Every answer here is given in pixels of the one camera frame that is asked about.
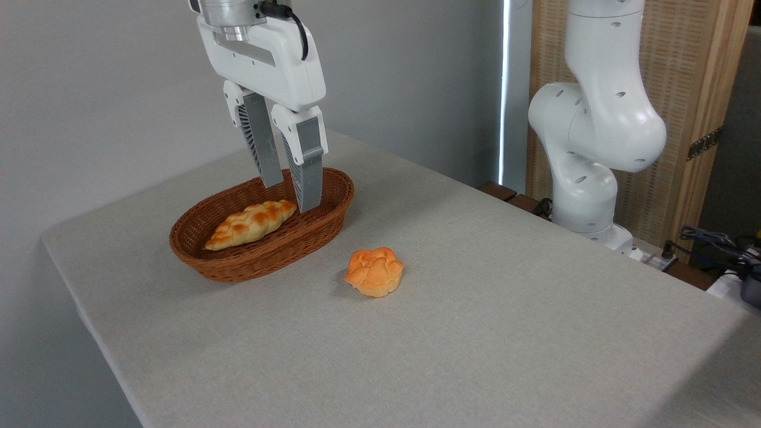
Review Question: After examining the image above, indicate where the round orange bread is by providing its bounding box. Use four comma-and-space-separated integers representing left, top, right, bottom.
344, 247, 404, 298

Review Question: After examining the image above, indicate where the long braided bread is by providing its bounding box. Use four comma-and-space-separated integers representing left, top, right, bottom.
205, 199, 298, 251

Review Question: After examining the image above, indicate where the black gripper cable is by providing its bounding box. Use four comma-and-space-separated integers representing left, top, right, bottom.
260, 2, 310, 61

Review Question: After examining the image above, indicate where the grey round container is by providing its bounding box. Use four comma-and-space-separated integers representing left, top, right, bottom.
740, 270, 761, 309

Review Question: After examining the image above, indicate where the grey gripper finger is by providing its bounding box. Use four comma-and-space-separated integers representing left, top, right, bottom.
224, 80, 285, 189
272, 105, 329, 213

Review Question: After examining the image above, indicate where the grey tablecloth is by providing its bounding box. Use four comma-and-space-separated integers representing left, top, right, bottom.
40, 128, 761, 428

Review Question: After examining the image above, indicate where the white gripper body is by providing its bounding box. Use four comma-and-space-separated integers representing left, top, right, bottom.
197, 15, 327, 113

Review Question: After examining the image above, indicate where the woven wooden folding screen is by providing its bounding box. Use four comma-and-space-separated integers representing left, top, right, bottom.
526, 0, 754, 263

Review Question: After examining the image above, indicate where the brown wicker basket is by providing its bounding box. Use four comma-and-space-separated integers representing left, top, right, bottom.
169, 167, 356, 282

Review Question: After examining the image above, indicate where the dark metal hinge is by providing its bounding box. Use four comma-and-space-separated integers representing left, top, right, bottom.
687, 127, 723, 161

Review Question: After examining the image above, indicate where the black cable bundle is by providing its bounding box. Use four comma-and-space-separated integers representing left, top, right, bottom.
663, 225, 761, 280

